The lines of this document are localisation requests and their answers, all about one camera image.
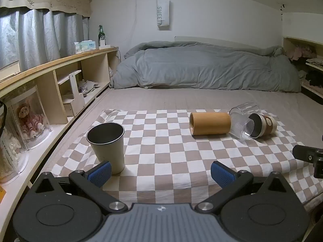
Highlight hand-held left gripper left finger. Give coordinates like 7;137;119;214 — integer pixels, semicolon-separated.
30;161;128;214

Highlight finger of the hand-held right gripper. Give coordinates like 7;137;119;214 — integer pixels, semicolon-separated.
292;144;323;179

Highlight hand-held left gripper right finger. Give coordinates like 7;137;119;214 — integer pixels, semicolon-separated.
194;161;293;212

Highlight grey metal cup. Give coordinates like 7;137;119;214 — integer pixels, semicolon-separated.
86;122;126;175

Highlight brown and cream cup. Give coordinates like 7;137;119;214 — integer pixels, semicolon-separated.
248;113;278;139

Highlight bamboo cup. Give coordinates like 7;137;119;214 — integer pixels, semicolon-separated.
189;112;232;136

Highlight clear ribbed glass cup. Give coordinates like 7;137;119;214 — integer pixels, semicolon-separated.
229;112;255;142

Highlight clear smooth glass cup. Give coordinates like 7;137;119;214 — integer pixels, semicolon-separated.
229;102;262;118

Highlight brown checkered cloth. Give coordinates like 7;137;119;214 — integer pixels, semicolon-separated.
49;109;323;208

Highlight small wooden drawer box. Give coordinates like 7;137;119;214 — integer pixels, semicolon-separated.
62;94;77;118

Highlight black clothes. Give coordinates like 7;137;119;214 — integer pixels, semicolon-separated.
305;70;323;88

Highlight wooden stand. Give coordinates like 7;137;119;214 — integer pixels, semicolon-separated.
68;71;85;117

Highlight grey crumpled cloth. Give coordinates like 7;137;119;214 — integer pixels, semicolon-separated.
78;79;102;97

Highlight beige striped bed sheet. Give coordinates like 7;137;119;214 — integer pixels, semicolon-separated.
42;87;323;208

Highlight plush doll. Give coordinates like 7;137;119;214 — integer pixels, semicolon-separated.
16;104;46;140

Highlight folded light cloth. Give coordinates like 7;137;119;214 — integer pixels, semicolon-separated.
305;56;323;69

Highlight pink clothes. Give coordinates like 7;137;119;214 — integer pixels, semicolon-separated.
289;45;317;61

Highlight long wooden shelf unit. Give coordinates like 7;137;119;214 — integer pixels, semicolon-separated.
0;46;120;242

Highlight grey duvet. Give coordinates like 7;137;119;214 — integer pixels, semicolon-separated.
110;41;302;93

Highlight wooden side shelf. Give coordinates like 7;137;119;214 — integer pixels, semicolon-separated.
283;37;323;99

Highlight light blue tissue box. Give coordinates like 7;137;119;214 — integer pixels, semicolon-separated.
74;40;96;54

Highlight grey curtain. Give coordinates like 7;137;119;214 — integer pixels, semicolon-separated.
0;7;90;72

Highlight white hanging fabric bag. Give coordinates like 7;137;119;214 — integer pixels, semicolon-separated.
156;0;172;30

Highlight white hanging cable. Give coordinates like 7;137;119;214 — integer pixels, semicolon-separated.
131;0;139;54

